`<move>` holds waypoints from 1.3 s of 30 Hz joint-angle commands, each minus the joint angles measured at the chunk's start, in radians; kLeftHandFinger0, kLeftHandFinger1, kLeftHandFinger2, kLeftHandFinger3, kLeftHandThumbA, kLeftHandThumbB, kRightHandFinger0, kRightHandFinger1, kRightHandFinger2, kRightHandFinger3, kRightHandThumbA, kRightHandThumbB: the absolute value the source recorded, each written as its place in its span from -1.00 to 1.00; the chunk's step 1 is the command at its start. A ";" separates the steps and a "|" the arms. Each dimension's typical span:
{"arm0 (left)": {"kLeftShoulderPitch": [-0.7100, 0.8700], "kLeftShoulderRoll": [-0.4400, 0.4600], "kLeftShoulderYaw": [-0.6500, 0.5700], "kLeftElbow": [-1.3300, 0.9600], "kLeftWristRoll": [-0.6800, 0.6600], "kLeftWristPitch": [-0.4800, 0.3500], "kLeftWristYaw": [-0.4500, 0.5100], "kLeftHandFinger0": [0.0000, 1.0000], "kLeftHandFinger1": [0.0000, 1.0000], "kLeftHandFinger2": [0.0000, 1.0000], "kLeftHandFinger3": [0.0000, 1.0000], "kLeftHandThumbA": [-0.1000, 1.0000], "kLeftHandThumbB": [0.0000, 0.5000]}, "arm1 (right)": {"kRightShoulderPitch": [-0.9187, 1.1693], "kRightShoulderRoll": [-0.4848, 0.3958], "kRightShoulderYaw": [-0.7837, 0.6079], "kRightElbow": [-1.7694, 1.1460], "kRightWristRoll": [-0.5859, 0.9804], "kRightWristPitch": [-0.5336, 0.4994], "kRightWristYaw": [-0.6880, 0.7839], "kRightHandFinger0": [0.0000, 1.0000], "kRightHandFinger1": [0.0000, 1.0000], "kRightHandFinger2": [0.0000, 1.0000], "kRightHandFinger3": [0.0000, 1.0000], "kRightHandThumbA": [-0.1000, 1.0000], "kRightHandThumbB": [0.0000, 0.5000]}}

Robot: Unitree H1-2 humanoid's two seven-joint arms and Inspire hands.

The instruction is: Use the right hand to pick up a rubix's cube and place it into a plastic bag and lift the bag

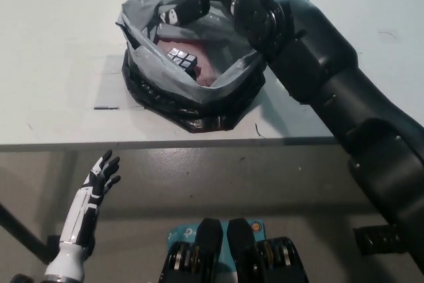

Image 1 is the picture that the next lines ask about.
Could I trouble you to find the clear tape rectangle patch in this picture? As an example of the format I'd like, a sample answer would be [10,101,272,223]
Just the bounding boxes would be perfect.
[94,56,133,111]

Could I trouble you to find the black table leg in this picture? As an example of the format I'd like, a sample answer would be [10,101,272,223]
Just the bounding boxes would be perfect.
[0,201,56,266]

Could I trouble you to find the rubik's cube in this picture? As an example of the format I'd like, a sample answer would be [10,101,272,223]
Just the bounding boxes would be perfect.
[167,48,199,82]

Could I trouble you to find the red plastic sheet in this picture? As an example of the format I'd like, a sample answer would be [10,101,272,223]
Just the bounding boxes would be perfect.
[155,39,239,87]

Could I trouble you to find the grey and black plastic bag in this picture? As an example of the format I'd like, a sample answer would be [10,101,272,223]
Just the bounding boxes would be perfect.
[115,0,268,135]

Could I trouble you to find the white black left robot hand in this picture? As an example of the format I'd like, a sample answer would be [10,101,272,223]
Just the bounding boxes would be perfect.
[59,149,122,246]

